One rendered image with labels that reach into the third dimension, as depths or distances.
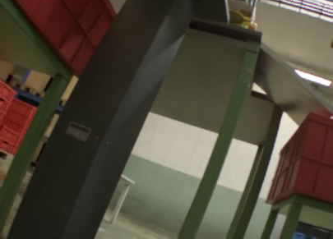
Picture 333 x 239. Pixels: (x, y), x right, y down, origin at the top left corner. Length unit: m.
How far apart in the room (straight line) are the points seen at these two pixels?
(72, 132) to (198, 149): 5.89
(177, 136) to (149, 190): 1.35
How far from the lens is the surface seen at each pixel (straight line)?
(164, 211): 6.21
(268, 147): 1.10
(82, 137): 0.51
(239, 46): 0.92
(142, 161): 6.49
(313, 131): 0.79
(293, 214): 0.77
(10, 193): 0.76
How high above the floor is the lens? 0.39
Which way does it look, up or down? 18 degrees up
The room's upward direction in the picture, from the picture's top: 23 degrees clockwise
